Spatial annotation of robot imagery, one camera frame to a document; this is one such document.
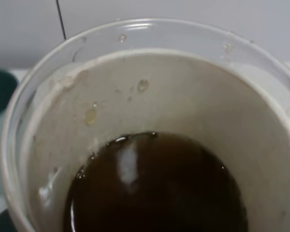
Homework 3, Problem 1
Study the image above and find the blue sleeved paper cup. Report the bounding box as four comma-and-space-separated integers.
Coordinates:
0, 19, 290, 232

